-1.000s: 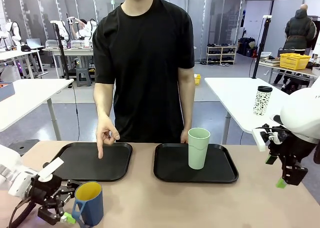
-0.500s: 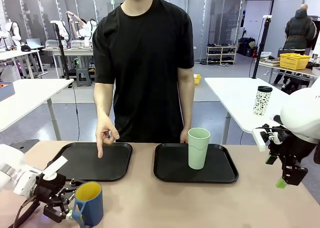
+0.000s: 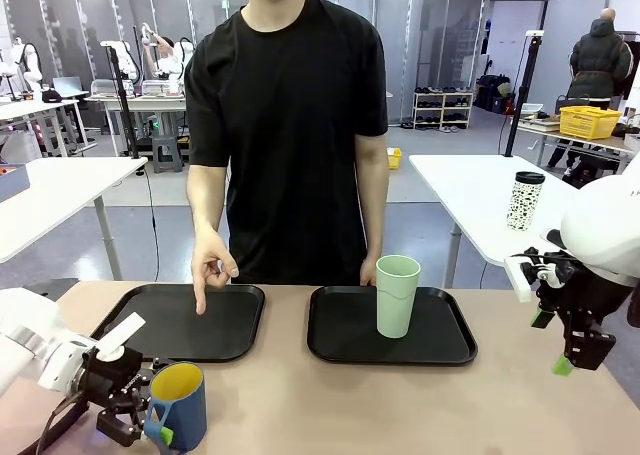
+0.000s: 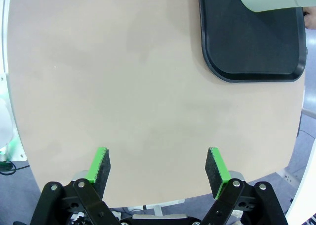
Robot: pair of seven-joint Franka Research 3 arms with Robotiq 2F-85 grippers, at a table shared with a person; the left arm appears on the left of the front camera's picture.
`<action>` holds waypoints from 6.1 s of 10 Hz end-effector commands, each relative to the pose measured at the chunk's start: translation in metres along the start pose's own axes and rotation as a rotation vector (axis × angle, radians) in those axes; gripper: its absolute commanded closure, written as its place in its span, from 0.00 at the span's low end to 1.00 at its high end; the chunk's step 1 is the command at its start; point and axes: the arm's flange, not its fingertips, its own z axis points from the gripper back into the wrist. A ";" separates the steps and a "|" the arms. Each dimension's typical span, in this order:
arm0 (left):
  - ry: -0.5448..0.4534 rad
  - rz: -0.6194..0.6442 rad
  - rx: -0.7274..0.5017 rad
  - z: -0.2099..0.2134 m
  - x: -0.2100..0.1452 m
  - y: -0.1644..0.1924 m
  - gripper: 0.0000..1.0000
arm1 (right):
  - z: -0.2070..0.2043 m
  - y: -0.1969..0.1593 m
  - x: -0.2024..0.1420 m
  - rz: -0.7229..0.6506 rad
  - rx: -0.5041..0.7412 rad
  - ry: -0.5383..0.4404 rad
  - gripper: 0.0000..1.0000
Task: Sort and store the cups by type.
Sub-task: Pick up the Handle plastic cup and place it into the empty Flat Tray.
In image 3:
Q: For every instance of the wooden shoe rack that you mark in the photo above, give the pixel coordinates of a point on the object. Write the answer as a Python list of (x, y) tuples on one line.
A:
[(444, 109)]

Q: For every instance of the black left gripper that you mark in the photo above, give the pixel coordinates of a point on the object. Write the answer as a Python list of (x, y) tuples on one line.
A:
[(112, 377)]

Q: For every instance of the small yellow crate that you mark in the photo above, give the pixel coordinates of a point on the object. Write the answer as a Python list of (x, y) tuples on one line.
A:
[(395, 158)]

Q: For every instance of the black bags pile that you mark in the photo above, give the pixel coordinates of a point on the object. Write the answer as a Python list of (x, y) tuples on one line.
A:
[(492, 92)]

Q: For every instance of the person left forearm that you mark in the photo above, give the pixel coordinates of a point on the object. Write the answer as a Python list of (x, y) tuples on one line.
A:
[(372, 195)]

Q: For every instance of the white table with tumbler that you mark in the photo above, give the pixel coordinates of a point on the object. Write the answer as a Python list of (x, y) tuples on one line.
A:
[(480, 200)]

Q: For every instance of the background table with basket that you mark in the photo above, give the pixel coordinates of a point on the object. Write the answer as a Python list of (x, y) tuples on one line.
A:
[(575, 137)]

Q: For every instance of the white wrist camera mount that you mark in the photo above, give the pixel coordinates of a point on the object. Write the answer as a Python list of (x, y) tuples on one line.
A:
[(517, 277), (120, 335)]

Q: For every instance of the black camera pole white top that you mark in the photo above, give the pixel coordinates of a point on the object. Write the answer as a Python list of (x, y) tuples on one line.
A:
[(520, 95)]

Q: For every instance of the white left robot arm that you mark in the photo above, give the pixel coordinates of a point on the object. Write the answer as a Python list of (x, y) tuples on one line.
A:
[(35, 335)]

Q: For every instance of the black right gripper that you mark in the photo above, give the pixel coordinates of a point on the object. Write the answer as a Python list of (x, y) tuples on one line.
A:
[(570, 285)]

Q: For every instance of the grey step stool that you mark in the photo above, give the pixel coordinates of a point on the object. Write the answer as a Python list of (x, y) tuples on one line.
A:
[(166, 155)]

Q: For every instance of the tall light green cup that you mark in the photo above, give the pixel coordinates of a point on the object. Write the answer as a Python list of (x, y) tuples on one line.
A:
[(397, 300)]

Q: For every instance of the background desk with laptop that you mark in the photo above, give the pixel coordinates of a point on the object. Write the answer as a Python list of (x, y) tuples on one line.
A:
[(45, 120)]

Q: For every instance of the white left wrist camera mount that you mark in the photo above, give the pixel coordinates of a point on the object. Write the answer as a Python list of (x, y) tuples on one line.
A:
[(120, 335)]

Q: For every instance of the blue mug yellow inside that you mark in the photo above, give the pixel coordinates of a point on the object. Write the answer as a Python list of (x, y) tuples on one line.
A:
[(187, 410)]

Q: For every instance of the person right hand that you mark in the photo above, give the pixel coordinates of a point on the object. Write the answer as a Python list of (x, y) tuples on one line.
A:
[(212, 260)]

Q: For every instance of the background table with bins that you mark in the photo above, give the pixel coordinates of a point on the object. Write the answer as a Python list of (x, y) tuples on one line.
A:
[(145, 102)]

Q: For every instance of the open laptop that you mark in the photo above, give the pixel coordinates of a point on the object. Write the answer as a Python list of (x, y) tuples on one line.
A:
[(69, 87)]

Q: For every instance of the person in black jacket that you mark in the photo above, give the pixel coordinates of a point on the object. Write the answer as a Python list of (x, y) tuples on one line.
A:
[(600, 60)]

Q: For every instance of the white speckled tumbler black lid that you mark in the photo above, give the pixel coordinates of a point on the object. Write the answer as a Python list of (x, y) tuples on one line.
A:
[(522, 202)]

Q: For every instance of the black tripod pole white head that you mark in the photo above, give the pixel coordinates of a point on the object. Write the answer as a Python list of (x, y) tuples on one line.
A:
[(122, 105)]

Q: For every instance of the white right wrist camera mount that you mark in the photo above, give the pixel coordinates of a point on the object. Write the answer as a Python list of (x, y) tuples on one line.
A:
[(517, 277)]

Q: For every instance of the black plastic tray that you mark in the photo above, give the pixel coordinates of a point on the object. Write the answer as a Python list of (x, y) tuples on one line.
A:
[(220, 320), (350, 335)]

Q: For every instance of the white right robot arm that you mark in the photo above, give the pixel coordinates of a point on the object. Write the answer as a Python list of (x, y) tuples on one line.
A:
[(605, 225)]

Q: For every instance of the person torso black t-shirt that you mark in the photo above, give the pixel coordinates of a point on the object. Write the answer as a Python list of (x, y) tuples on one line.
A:
[(287, 140)]

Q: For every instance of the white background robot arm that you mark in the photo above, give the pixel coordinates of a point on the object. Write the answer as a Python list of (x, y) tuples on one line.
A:
[(167, 60), (127, 57), (27, 65)]

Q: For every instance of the person right forearm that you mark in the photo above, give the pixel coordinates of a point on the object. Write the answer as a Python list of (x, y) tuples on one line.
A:
[(207, 200)]

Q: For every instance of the yellow plastic basket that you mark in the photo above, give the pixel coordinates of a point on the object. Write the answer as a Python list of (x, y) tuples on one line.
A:
[(590, 122)]

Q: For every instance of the person left hand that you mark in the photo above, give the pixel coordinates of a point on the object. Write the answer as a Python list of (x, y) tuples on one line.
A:
[(369, 275)]

